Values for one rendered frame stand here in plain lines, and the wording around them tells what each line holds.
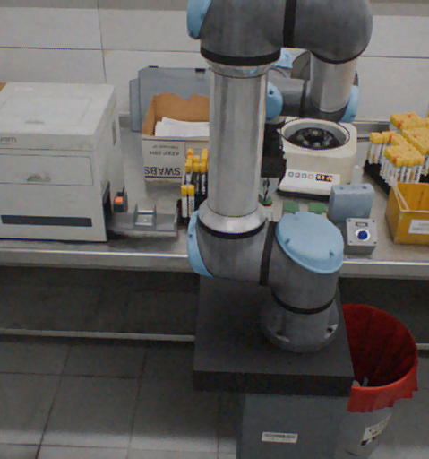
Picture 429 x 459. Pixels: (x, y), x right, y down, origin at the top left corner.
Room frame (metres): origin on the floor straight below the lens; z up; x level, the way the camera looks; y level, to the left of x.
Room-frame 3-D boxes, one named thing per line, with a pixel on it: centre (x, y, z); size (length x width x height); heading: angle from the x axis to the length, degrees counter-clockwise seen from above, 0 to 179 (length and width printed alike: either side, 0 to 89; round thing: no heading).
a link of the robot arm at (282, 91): (1.09, -0.12, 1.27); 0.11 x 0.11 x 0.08; 77
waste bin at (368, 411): (1.21, -0.44, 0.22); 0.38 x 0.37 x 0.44; 88
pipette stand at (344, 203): (1.22, -0.35, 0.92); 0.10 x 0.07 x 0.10; 95
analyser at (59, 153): (1.25, 0.38, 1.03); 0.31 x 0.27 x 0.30; 88
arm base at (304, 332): (0.79, -0.17, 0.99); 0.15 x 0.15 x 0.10
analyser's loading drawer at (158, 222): (1.15, 0.19, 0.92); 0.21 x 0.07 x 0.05; 88
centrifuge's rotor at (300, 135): (1.49, -0.29, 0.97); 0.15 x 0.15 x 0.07
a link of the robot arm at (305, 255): (0.78, -0.16, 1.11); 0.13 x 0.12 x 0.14; 77
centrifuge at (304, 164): (1.47, -0.28, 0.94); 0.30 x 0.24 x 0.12; 169
